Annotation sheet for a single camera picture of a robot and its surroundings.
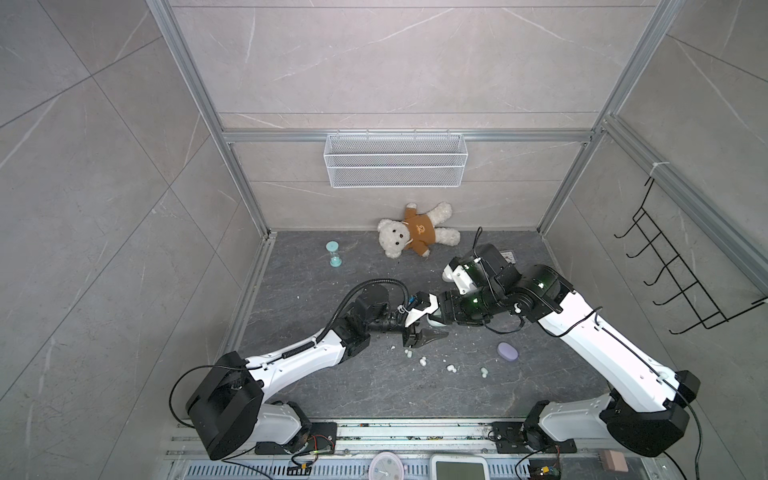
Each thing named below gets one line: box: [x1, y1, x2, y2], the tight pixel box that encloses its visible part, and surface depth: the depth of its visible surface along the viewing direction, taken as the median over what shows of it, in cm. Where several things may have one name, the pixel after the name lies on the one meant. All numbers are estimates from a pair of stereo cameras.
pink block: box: [602, 450, 629, 473], surface depth 70 cm
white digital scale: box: [429, 454, 490, 480], surface depth 68 cm
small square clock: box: [498, 249, 517, 265], surface depth 112 cm
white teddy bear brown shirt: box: [377, 202, 461, 259], surface depth 113 cm
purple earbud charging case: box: [497, 342, 519, 362], surface depth 88 cm
